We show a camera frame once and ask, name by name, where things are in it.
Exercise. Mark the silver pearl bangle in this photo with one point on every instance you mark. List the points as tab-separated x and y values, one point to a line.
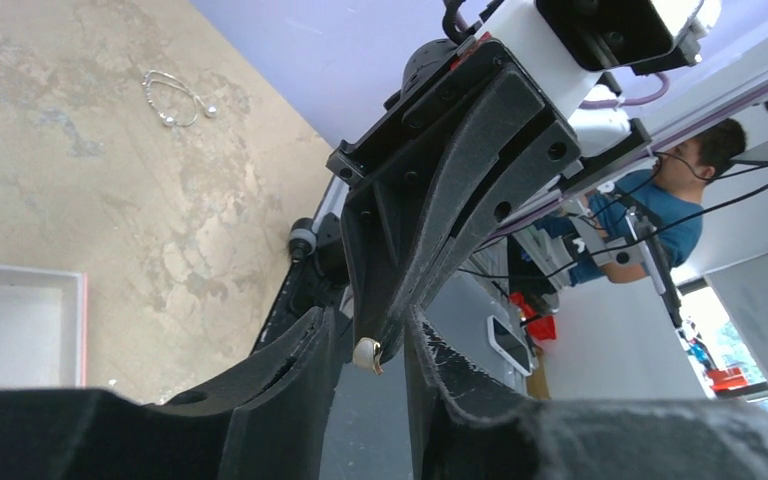
175	103

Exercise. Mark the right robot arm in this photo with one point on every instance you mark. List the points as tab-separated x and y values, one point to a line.
604	135

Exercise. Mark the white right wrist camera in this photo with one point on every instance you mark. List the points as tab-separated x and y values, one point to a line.
565	46

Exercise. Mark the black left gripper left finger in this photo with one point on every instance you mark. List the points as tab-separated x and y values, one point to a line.
264	418

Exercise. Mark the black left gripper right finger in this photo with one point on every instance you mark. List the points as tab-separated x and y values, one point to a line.
465	424

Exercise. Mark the black camera tripod mount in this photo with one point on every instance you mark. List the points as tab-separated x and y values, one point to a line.
317	276

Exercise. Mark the person in blue shirt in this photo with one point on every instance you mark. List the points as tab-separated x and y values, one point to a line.
672	190

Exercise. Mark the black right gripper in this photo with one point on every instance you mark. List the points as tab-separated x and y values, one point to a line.
440	170

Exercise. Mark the gold ear stud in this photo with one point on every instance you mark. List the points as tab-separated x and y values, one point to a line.
367	354

